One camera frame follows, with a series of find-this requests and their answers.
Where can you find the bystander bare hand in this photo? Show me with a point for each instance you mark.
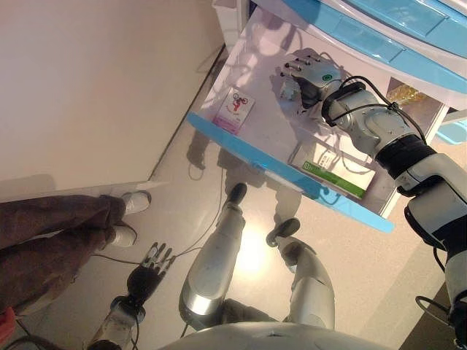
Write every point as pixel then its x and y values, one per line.
pixel 6 324

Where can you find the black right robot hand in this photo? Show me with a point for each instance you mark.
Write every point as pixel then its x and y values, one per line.
pixel 315 74

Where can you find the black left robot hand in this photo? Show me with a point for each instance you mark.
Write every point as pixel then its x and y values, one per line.
pixel 147 279

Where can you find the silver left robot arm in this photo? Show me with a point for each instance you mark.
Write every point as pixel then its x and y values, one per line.
pixel 116 324

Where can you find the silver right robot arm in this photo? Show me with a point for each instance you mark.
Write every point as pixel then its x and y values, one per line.
pixel 412 156

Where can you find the pink cartoon medicine box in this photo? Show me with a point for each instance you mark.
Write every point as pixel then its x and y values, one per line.
pixel 235 109

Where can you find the long green white medicine box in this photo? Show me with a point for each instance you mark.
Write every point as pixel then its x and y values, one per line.
pixel 335 178

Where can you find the white person shoe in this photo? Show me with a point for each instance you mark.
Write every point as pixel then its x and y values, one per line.
pixel 136 201
pixel 124 236

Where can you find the silver left robot leg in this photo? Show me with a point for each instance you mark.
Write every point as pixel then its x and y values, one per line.
pixel 211 270

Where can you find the silver robot leg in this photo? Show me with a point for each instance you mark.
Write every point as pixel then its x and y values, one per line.
pixel 313 288
pixel 211 270

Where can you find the gold foil packet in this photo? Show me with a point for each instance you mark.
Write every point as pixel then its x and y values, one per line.
pixel 408 95

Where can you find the brown person trousers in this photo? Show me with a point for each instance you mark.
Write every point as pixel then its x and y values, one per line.
pixel 47 237

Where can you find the silver robot torso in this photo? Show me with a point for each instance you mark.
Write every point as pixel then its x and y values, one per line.
pixel 273 339

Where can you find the silver right robot leg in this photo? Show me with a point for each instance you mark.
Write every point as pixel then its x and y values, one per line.
pixel 313 288

